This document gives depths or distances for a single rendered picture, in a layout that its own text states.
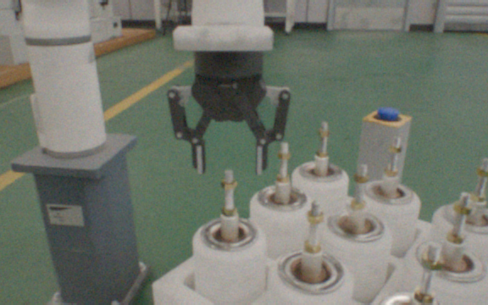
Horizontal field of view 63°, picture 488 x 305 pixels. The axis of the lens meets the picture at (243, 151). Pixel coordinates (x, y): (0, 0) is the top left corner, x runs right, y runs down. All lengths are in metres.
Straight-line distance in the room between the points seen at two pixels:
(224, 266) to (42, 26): 0.40
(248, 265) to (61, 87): 0.37
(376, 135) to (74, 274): 0.59
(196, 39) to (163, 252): 0.64
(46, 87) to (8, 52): 2.28
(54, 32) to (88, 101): 0.11
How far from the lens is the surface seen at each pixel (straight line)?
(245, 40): 0.37
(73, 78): 0.64
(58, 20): 0.64
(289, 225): 0.58
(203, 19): 0.42
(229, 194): 0.50
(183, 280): 0.58
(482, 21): 5.78
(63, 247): 0.75
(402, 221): 0.64
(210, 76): 0.42
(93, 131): 0.67
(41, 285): 0.93
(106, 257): 0.74
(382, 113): 0.79
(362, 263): 0.54
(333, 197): 0.68
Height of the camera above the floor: 0.55
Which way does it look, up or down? 23 degrees down
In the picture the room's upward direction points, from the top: straight up
